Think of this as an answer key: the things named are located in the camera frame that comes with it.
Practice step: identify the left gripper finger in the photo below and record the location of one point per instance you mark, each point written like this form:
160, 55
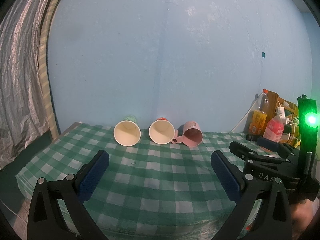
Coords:
283, 149
247, 154

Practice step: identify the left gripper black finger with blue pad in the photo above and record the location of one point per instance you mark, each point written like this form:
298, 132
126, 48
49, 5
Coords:
45, 220
273, 220

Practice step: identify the orange paper cup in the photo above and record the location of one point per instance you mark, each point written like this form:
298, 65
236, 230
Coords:
161, 131

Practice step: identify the green paper cup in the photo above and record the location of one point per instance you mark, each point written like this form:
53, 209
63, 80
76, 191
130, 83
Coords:
127, 132

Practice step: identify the person's right hand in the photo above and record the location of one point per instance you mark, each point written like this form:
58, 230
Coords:
302, 215

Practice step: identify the pink label drink bottle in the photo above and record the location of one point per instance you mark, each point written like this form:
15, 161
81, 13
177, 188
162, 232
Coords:
275, 127

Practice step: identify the orange cap juice bottle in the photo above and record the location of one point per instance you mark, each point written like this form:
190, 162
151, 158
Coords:
259, 115

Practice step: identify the wooden board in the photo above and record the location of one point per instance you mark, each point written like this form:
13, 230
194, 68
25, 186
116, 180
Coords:
269, 103

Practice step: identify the pink plastic mug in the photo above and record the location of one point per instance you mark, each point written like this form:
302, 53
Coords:
189, 134

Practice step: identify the green checkered tablecloth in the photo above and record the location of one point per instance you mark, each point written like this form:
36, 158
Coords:
148, 191

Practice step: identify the silver foil curtain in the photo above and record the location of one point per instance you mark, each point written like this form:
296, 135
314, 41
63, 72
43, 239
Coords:
23, 115

